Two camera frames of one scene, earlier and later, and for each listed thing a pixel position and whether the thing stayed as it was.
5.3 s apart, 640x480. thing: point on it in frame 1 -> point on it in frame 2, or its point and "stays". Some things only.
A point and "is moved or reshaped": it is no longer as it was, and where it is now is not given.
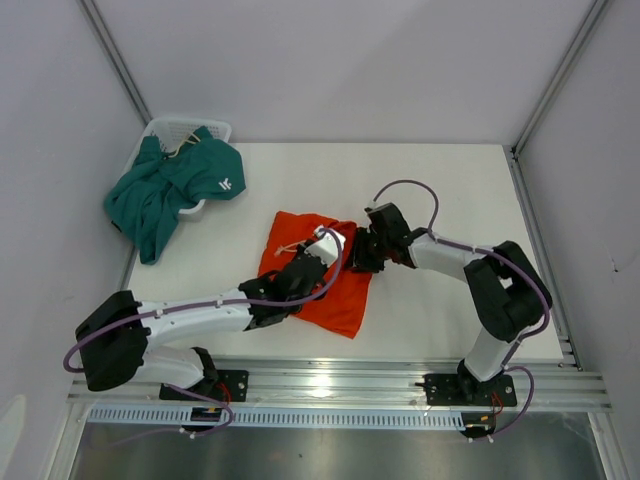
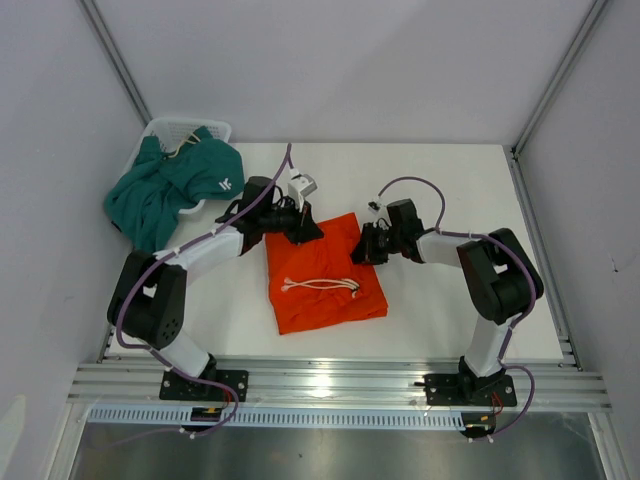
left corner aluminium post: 116,56 stays
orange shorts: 343,307 is moved or reshaped
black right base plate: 464,390 stays
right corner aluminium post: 591,18 stays
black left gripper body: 301,248 -> 287,220
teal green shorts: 145,203 stays
